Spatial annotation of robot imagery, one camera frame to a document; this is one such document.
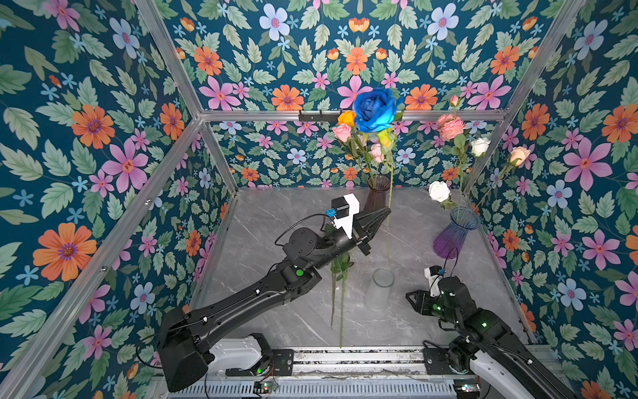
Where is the artificial flower bunch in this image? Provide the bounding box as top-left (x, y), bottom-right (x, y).
top-left (330, 251), bottom-right (354, 347)

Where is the black hook rail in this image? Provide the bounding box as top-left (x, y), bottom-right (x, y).
top-left (297, 110), bottom-right (404, 123)

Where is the yellow orange rose stem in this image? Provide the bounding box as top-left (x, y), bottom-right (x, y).
top-left (337, 110), bottom-right (372, 181)

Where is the clear glass vase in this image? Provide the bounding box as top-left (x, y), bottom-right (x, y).
top-left (364, 269), bottom-right (395, 311)

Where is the purple blue glass vase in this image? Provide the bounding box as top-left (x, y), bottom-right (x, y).
top-left (433, 207), bottom-right (480, 259)

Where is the aluminium mounting rail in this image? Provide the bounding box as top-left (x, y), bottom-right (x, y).
top-left (159, 345), bottom-right (564, 381)

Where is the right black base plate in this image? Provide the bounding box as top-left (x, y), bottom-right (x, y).
top-left (422, 347), bottom-right (467, 375)

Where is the pink carnation stem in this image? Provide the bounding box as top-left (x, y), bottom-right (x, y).
top-left (436, 96), bottom-right (469, 192)

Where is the blue rose stem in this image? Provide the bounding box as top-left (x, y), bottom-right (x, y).
top-left (352, 87), bottom-right (405, 260)

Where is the large pink rose stem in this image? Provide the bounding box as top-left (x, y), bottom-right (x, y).
top-left (368, 143), bottom-right (385, 178)

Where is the dark mauve glass vase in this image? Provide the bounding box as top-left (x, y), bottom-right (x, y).
top-left (364, 175), bottom-right (390, 212)

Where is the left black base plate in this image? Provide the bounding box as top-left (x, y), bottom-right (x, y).
top-left (225, 349), bottom-right (295, 377)

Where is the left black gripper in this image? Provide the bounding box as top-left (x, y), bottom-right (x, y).
top-left (311, 200), bottom-right (390, 269)

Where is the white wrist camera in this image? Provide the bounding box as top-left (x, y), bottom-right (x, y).
top-left (326, 194), bottom-right (361, 239)
top-left (424, 265), bottom-right (445, 298)

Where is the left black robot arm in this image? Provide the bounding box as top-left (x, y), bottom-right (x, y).
top-left (156, 207), bottom-right (391, 393)

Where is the cream white rose stem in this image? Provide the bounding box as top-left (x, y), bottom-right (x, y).
top-left (473, 146), bottom-right (531, 211)

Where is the pink rose spray stem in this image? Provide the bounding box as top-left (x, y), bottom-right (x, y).
top-left (332, 123), bottom-right (375, 178)

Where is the small white bud stem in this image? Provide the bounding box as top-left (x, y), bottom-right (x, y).
top-left (464, 137), bottom-right (491, 192)

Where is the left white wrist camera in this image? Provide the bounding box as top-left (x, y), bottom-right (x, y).
top-left (326, 194), bottom-right (361, 239)

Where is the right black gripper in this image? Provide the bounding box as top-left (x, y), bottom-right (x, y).
top-left (402, 290), bottom-right (460, 328)

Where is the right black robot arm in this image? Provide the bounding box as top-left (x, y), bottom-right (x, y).
top-left (405, 276), bottom-right (578, 398)

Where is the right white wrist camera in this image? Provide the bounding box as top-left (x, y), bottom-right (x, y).
top-left (424, 265), bottom-right (445, 298)

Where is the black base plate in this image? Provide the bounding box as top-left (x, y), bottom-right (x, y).
top-left (225, 349), bottom-right (295, 377)
top-left (422, 347), bottom-right (467, 375)

